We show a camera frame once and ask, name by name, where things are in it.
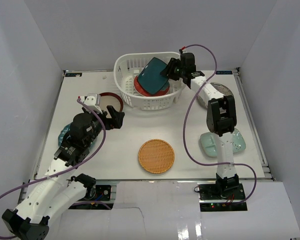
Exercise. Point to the white plastic dish basket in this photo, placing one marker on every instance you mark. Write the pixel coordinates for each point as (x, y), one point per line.
(128, 66)

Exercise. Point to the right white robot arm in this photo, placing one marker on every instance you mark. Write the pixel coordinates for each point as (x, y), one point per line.
(221, 117)

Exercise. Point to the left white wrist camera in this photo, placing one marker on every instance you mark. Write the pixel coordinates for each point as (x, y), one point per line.
(91, 102)

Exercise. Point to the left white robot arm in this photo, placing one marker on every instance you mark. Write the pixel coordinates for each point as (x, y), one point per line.
(31, 219)

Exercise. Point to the woven bamboo round tray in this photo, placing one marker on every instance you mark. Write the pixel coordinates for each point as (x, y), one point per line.
(156, 156)

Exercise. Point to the brown rimmed beige round plate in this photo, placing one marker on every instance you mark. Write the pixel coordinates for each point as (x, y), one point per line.
(111, 99)

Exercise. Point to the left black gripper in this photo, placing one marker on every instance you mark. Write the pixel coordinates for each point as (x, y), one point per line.
(106, 121)

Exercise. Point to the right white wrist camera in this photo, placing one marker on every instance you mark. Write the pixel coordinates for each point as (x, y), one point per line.
(183, 50)

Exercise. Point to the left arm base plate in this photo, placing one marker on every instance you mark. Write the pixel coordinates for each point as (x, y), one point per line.
(98, 193)

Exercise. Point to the blue table label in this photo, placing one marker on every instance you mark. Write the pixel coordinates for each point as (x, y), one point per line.
(224, 72)
(72, 74)

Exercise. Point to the right blue table label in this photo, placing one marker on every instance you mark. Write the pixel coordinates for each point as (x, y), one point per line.
(224, 72)

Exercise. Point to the red and teal round plate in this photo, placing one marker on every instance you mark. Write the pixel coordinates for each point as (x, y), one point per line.
(163, 91)

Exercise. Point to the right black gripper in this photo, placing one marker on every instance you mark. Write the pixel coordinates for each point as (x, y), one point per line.
(167, 71)

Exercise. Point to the left blue table label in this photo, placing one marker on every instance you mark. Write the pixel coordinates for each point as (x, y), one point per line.
(72, 74)

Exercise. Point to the dark teal square plate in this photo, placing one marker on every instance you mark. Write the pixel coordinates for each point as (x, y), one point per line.
(150, 78)

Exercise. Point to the teal scalloped round plate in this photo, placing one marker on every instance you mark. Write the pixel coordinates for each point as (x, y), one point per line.
(63, 135)

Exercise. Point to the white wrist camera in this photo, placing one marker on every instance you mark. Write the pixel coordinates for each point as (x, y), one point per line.
(91, 102)
(183, 50)

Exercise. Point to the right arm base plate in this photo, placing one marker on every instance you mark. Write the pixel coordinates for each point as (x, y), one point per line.
(209, 192)

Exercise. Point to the light green divided square plate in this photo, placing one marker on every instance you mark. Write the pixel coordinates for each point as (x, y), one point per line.
(207, 141)

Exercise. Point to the grey reindeer round plate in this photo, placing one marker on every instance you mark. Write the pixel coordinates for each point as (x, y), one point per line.
(221, 90)

